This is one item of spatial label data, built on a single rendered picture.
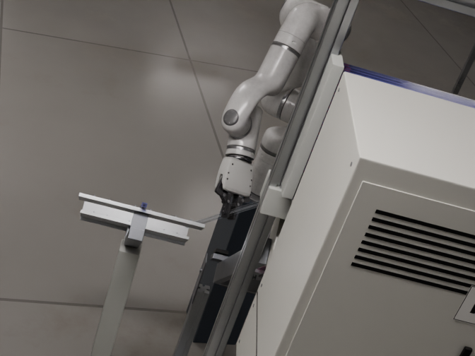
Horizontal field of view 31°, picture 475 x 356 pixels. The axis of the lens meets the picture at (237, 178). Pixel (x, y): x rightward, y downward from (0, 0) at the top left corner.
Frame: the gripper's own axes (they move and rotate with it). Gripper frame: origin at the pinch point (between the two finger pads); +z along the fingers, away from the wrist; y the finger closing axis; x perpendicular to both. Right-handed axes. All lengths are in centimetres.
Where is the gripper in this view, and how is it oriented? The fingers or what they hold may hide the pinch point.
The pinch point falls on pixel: (229, 211)
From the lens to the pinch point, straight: 242.5
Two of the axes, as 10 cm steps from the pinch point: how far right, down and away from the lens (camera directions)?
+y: -7.9, -2.6, -5.6
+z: -1.8, 9.6, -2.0
